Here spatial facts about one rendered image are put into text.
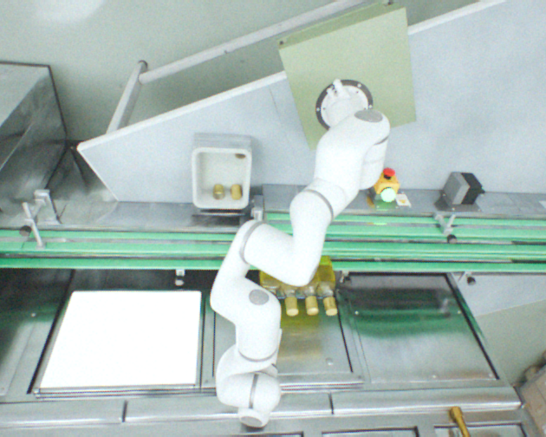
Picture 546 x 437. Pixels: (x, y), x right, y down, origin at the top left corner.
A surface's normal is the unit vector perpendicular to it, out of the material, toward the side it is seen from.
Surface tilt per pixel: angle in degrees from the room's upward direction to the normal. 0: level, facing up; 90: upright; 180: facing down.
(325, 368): 90
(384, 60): 4
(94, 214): 90
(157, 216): 90
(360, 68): 4
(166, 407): 90
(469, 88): 0
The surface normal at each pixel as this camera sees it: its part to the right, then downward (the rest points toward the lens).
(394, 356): 0.11, -0.75
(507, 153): 0.08, 0.67
